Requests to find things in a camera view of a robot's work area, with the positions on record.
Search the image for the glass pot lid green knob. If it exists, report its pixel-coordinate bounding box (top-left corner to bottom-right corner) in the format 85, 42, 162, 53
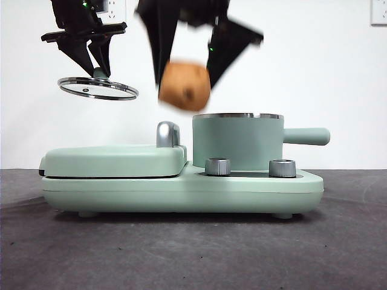
57, 68, 139, 101

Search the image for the brown potato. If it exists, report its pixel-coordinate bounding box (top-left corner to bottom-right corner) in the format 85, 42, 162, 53
158, 60, 212, 112

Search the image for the mint green hinged griddle cover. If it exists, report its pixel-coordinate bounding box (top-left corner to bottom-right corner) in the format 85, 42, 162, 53
38, 144, 188, 179

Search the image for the silver control knob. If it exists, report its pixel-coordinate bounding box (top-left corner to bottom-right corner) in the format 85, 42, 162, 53
268, 159, 297, 178
204, 157, 232, 176

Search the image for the mint green breakfast maker base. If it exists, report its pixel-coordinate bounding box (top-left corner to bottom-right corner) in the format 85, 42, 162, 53
41, 159, 324, 219

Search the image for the white wall socket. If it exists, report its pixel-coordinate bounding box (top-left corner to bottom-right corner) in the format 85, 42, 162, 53
101, 0, 127, 22
371, 0, 387, 26

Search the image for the mint green pot with handle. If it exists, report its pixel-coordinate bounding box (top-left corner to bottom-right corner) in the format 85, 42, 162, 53
192, 113, 331, 170

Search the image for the chrome griddle cover handle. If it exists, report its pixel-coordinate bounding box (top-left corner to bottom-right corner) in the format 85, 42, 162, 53
156, 121, 182, 149

